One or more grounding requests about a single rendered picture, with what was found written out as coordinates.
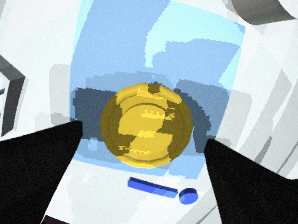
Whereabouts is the light blue square mat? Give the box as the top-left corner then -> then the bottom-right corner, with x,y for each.
69,0 -> 246,180

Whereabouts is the yellow plate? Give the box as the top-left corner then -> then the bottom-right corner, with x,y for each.
100,83 -> 193,168

